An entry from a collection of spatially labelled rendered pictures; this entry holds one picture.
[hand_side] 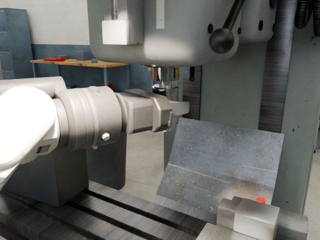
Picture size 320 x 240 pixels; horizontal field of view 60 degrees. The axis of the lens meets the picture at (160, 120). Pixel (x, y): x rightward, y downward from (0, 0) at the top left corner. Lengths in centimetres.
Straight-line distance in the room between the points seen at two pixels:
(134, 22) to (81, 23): 632
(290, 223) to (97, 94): 38
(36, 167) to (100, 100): 41
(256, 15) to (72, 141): 37
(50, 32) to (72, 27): 78
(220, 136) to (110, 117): 51
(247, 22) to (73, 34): 646
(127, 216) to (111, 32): 46
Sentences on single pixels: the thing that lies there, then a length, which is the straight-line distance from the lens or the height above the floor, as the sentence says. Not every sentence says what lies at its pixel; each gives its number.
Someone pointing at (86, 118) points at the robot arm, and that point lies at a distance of 38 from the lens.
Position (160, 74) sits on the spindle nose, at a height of 129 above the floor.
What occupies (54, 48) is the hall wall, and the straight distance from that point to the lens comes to 741.
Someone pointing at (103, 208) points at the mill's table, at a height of 94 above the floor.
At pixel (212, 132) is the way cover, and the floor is 107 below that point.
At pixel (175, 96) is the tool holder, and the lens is 47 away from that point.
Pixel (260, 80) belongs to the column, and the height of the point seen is 124.
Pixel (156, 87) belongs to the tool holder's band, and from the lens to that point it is 47.
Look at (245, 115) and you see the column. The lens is 83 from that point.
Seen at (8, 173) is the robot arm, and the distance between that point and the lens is 33.
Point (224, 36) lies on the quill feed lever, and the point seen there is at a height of 135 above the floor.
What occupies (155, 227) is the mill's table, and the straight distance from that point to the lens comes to 67.
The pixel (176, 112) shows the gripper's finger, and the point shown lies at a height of 123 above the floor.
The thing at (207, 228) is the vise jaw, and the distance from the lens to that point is 49.
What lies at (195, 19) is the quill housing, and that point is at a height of 137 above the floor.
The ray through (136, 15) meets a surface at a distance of 38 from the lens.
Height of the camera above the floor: 135
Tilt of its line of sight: 16 degrees down
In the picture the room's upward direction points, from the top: straight up
